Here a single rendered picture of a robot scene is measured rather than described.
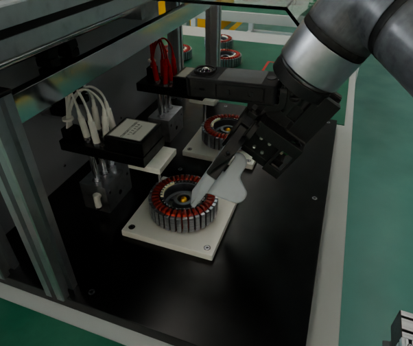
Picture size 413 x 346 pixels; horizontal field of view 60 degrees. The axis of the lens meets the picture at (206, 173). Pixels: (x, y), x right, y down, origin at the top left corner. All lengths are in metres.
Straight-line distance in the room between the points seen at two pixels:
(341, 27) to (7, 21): 0.30
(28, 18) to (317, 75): 0.29
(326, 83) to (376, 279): 1.30
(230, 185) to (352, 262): 1.25
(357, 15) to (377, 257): 1.43
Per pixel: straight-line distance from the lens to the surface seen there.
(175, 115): 0.79
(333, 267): 0.59
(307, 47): 0.38
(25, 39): 0.41
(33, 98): 0.41
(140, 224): 0.58
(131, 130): 0.54
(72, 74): 0.45
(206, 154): 0.73
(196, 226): 0.55
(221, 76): 0.44
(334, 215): 0.67
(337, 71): 0.38
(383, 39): 0.34
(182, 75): 0.73
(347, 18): 0.37
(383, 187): 2.11
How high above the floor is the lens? 1.18
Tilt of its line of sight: 36 degrees down
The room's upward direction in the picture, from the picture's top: straight up
